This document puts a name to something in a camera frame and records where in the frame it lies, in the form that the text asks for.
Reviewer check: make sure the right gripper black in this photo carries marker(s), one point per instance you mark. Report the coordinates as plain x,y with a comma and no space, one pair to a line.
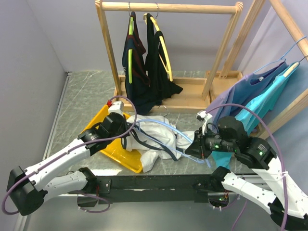
198,148

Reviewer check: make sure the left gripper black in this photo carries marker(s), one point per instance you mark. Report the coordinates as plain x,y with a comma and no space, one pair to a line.
125,127

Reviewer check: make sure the light blue plastic hanger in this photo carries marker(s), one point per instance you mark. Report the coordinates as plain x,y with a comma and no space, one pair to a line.
178,132

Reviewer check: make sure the white tank top navy trim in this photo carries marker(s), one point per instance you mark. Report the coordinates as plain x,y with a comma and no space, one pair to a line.
154,141

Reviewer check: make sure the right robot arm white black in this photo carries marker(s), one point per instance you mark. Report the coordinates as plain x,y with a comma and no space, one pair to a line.
284,196

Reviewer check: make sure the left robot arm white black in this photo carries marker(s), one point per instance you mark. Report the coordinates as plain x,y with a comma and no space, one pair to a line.
29,188

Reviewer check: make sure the black tank top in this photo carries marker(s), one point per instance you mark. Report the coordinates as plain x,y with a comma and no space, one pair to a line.
156,64

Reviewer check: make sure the green hanger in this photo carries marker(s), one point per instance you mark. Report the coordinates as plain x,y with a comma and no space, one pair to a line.
130,51

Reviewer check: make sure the yellow hanger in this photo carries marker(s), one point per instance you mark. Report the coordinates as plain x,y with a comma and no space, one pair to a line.
164,48

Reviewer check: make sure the wooden hanger right rack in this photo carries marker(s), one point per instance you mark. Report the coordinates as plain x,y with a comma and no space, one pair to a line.
292,67

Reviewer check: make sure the yellow plastic tray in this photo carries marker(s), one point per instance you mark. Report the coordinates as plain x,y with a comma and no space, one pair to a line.
129,159

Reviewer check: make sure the black base bar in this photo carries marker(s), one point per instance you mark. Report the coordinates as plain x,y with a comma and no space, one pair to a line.
156,188

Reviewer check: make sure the turquoise t-shirt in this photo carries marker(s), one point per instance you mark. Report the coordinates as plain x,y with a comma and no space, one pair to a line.
261,104

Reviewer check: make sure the wooden clothes rack right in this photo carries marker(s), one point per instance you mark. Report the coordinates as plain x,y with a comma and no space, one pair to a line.
301,101

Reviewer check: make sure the purple t-shirt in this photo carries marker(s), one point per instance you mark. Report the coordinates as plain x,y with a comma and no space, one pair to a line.
243,91

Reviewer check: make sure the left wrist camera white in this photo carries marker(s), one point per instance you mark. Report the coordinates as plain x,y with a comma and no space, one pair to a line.
116,107

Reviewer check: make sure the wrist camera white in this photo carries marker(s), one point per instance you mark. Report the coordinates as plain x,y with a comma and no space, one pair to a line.
204,116
116,107

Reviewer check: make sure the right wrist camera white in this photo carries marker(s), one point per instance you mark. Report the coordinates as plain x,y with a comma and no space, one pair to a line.
204,116

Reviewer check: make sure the blue wire hanger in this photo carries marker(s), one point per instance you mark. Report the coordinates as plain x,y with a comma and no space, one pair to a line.
282,58

